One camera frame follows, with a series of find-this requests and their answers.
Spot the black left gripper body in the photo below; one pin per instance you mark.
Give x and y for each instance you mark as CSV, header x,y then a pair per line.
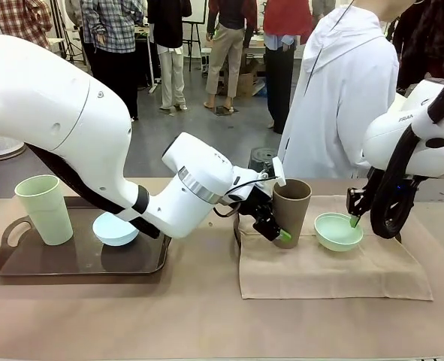
x,y
259,199

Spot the person in blue plaid shirt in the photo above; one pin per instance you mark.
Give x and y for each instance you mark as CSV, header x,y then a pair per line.
x,y
112,45

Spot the person in white trousers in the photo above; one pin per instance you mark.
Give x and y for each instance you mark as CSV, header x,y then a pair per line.
x,y
171,56

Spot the person in white coat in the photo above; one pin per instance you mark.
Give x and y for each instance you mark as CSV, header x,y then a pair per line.
x,y
338,97

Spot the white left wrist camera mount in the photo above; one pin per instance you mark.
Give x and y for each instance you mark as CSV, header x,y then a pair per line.
x,y
276,171

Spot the white round appliance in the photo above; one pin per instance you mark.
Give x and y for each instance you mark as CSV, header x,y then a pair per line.
x,y
0,148

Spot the light green bowl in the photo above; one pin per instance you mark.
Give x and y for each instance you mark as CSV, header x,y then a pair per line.
x,y
338,237

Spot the brown cup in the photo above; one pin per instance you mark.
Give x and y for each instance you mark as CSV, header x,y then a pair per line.
x,y
296,214

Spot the person in dark clothes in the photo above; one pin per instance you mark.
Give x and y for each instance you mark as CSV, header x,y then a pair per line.
x,y
428,37

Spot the black easel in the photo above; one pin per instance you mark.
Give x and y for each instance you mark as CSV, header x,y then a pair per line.
x,y
196,41

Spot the dark brown tray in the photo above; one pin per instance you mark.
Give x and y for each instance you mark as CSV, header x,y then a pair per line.
x,y
56,259
237,233

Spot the light blue bowl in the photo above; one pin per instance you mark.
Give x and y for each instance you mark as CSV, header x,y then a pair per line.
x,y
112,233

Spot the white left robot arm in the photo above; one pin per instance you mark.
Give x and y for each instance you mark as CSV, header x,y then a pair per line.
x,y
56,101

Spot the cardboard box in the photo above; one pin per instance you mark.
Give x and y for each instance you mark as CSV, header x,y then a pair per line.
x,y
244,82

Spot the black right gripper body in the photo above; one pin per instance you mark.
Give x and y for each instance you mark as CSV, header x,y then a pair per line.
x,y
375,180

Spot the beige cloth mat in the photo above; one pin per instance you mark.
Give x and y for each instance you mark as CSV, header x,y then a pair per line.
x,y
319,274

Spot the light green cup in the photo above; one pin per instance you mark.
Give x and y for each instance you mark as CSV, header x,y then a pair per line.
x,y
49,214

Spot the person in red vest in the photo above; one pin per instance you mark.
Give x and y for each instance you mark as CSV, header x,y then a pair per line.
x,y
281,75

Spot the black tripod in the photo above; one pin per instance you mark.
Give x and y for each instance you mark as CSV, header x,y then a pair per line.
x,y
71,45

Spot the person in red plaid shirt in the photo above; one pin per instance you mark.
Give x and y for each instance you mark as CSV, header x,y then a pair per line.
x,y
22,19

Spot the person in khaki trousers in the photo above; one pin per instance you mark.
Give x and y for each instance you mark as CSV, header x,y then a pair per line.
x,y
225,49

